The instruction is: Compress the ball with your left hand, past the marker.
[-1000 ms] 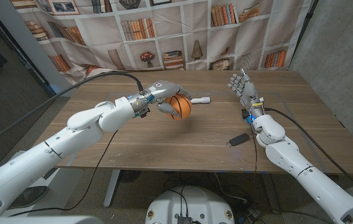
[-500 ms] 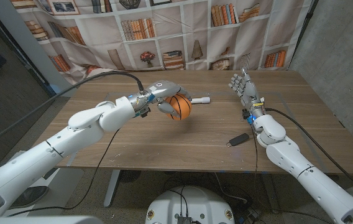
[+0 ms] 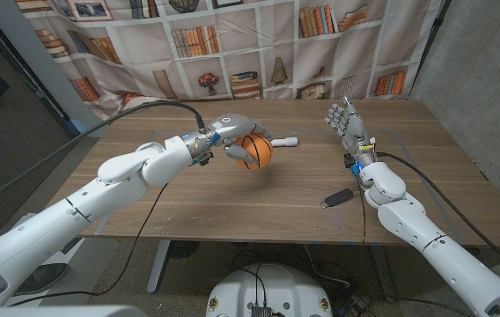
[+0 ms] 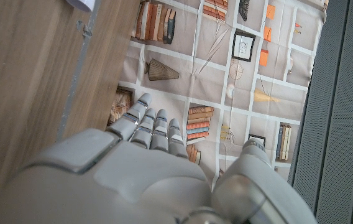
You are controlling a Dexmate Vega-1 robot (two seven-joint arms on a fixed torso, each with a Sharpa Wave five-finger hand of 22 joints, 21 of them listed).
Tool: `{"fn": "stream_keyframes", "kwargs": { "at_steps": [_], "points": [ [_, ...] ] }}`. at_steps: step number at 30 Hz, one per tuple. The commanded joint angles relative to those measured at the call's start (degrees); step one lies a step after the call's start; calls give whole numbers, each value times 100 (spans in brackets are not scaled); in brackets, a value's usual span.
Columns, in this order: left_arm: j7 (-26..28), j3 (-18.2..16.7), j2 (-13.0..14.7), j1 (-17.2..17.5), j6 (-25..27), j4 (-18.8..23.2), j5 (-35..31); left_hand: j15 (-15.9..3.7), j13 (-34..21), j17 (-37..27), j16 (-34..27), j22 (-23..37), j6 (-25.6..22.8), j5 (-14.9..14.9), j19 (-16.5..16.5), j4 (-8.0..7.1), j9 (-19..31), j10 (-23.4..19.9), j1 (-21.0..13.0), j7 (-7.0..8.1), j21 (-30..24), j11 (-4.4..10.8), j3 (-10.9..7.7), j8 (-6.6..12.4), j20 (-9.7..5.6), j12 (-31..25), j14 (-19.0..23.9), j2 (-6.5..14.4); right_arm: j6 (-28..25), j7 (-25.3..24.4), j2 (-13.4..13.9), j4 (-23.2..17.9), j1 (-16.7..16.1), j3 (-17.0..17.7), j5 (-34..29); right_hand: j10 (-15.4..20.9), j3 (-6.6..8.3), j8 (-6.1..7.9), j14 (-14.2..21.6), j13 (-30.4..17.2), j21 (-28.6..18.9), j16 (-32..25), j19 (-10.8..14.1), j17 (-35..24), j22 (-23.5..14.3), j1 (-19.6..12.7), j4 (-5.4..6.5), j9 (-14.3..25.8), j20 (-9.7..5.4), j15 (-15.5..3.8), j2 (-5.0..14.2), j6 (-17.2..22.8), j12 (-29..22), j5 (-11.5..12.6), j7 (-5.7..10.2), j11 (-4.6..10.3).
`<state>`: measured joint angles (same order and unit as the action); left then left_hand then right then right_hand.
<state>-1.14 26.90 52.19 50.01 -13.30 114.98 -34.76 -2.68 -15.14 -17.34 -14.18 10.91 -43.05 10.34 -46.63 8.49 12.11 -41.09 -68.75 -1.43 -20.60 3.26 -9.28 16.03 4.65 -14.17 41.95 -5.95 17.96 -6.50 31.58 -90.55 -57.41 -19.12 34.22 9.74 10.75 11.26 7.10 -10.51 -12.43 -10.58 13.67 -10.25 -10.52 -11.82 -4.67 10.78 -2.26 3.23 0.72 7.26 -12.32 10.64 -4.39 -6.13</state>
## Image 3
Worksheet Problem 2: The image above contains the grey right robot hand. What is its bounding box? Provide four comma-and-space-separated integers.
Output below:
323, 96, 377, 168

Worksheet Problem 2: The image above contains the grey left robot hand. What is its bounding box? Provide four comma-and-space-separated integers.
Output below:
203, 113, 274, 171

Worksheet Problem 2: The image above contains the orange mini basketball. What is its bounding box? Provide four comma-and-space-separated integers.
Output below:
234, 131, 274, 170

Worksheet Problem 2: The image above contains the white plastic pipe marker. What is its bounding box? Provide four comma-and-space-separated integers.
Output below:
270, 136, 299, 148

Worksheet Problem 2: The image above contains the printed bookshelf backdrop cloth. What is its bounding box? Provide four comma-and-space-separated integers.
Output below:
14, 0, 447, 124

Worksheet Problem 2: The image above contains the black key fob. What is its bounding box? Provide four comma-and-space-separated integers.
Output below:
320, 188, 355, 209

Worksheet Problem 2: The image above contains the black backdrop stand pole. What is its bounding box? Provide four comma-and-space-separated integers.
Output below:
408, 0, 452, 100

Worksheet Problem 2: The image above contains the grey table leg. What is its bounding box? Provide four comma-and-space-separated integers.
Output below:
370, 244, 397, 303
146, 240, 172, 294

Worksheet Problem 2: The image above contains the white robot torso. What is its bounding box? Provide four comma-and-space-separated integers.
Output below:
205, 262, 333, 317

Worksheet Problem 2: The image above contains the thin black right wrist wire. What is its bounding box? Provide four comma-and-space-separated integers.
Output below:
355, 173, 368, 248

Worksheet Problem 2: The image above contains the thin black wrist wire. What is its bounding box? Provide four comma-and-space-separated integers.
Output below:
355, 173, 368, 248
7, 182, 170, 307

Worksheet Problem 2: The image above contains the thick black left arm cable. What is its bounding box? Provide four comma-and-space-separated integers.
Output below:
0, 100, 207, 217

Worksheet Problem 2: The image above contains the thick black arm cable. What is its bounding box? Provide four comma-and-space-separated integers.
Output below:
375, 151, 500, 284
0, 100, 207, 217

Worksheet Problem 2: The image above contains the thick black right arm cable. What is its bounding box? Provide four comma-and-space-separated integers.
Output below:
375, 151, 500, 284

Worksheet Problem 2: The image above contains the thin black left wrist wire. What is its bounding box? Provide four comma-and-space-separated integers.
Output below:
7, 182, 170, 307

